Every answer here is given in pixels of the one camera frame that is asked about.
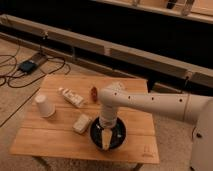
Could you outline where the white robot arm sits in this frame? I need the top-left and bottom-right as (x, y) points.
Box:
(98, 82), (213, 171)

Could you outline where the white paper cup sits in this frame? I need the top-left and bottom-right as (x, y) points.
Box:
(35, 94), (55, 117)

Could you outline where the wooden table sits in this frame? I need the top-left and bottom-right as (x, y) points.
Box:
(10, 75), (159, 164)

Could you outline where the white small box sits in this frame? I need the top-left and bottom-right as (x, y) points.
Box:
(73, 114), (92, 134)

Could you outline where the long wooden beam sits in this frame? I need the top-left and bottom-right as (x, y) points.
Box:
(0, 14), (213, 88)

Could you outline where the black ceramic bowl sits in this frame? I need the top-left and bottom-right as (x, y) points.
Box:
(90, 118), (126, 151)

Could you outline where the black power adapter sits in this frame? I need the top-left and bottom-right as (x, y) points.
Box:
(18, 60), (37, 74)

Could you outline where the white tube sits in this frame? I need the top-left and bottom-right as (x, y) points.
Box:
(58, 87), (84, 108)

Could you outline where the small red brown object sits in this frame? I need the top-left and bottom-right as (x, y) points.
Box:
(91, 87), (98, 102)

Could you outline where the black cable left floor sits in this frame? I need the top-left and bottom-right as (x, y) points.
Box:
(0, 46), (72, 89)

